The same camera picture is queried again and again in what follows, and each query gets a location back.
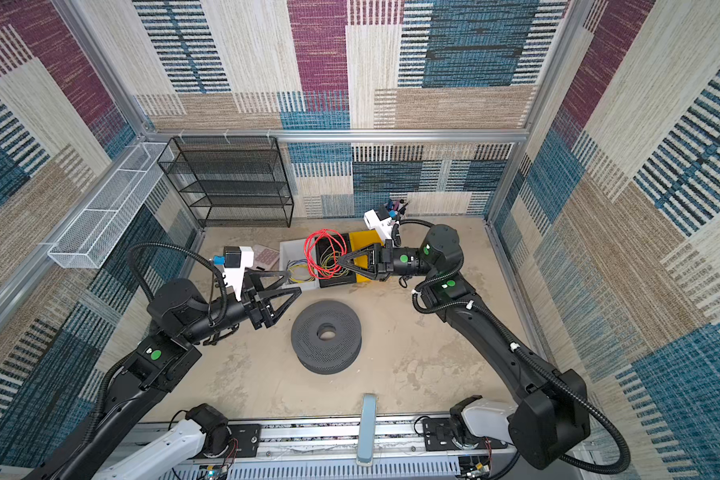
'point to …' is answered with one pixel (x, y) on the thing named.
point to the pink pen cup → (392, 208)
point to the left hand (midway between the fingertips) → (293, 279)
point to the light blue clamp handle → (367, 431)
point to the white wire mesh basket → (92, 235)
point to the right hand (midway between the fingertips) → (341, 270)
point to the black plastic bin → (329, 249)
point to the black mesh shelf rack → (232, 181)
